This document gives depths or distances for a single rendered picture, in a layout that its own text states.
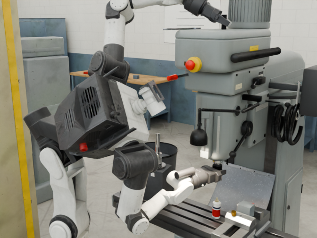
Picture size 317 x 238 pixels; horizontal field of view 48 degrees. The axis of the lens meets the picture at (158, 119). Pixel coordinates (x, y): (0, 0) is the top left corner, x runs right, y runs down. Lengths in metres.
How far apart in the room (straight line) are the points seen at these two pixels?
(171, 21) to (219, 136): 5.48
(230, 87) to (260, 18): 0.42
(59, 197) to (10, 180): 1.39
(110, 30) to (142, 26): 5.81
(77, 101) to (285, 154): 1.17
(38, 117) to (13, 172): 1.46
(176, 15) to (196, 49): 5.47
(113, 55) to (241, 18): 0.62
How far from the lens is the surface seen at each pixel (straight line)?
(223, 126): 1.56
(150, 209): 1.53
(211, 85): 1.51
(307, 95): 1.70
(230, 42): 1.39
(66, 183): 1.59
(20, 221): 3.22
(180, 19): 6.82
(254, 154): 2.05
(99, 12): 8.24
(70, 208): 1.68
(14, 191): 3.08
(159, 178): 1.93
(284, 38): 5.94
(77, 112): 1.35
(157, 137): 1.91
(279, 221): 2.19
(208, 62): 1.39
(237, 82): 1.50
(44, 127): 1.57
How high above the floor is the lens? 1.92
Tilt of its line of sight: 15 degrees down
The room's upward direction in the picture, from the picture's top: straight up
